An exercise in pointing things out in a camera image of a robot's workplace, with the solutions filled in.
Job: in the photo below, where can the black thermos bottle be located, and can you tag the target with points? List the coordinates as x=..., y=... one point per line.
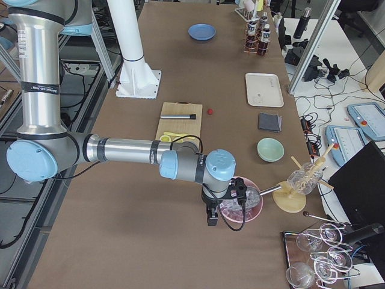
x=302, y=24

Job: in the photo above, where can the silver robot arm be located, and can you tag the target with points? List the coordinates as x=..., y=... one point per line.
x=46, y=146

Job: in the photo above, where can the steel muddler black tip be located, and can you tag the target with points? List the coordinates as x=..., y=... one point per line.
x=179, y=116

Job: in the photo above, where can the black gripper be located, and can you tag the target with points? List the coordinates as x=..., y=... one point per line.
x=208, y=201

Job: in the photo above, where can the aluminium frame post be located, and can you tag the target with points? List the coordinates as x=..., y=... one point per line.
x=319, y=30

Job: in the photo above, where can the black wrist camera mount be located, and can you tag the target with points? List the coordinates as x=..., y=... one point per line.
x=237, y=190

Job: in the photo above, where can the dark drink bottle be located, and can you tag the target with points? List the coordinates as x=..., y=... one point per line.
x=251, y=39
x=264, y=40
x=263, y=20

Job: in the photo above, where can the black monitor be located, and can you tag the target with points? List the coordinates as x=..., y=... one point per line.
x=359, y=186

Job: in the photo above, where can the pink bowl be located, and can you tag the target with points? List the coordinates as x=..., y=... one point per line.
x=232, y=211

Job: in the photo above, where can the dark drink bottle middle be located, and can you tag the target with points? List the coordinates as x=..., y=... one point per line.
x=251, y=39

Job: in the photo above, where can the wooden cutting board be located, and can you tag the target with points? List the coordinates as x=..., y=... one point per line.
x=180, y=126

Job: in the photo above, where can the yellow plastic knife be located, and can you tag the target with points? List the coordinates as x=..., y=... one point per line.
x=173, y=134

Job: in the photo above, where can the lemon slice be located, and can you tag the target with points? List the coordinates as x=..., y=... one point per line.
x=165, y=138

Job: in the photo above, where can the metal ice scoop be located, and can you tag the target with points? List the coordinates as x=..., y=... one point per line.
x=254, y=196

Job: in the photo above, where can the blue teach pendant near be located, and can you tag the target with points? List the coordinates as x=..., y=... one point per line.
x=349, y=141

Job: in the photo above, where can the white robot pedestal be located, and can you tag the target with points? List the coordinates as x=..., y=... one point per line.
x=137, y=79

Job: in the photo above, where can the dark drink bottle back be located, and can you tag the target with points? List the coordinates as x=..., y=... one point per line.
x=263, y=20

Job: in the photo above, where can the grey folded cloth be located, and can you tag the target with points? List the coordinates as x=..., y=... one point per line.
x=270, y=122

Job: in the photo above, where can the cream plastic tray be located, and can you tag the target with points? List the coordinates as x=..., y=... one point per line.
x=263, y=90

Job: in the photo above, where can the green bowl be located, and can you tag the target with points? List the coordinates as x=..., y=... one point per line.
x=270, y=150

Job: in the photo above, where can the clear ice cubes pile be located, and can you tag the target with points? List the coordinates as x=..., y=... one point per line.
x=233, y=211

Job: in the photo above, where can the blue plate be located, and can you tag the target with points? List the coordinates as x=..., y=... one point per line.
x=201, y=31

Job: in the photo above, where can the clear glass mug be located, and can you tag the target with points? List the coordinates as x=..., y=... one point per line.
x=305, y=179

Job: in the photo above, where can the wine glass rack tray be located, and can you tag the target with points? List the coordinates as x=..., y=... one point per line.
x=317, y=257

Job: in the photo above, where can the dark drink bottle front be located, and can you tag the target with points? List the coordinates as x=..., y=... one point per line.
x=264, y=40

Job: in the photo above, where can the copper wire bottle rack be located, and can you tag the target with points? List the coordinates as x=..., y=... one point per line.
x=257, y=36

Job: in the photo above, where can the blue teach pendant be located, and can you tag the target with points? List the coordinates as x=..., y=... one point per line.
x=349, y=141
x=369, y=117

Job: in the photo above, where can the wooden cup tree stand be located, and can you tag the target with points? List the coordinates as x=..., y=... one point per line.
x=287, y=199

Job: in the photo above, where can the blue teach pendant far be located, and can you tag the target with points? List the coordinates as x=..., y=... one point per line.
x=369, y=117

